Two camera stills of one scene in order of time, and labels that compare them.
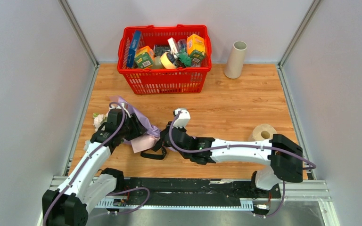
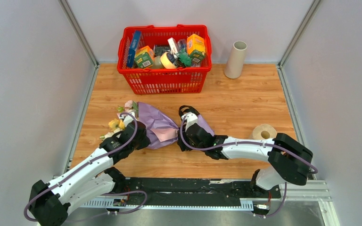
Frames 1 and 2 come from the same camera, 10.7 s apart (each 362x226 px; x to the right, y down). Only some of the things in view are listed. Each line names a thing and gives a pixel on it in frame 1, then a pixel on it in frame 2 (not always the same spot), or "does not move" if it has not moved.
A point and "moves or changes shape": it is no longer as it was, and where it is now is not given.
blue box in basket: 135,41 does not move
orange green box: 196,46 does not move
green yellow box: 144,57 does not move
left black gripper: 138,129 to 146,142
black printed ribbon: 155,156 to 190,109
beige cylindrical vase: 234,66 does not move
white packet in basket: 173,45 does not move
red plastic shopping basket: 190,80 does not move
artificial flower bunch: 99,119 moves or changes shape
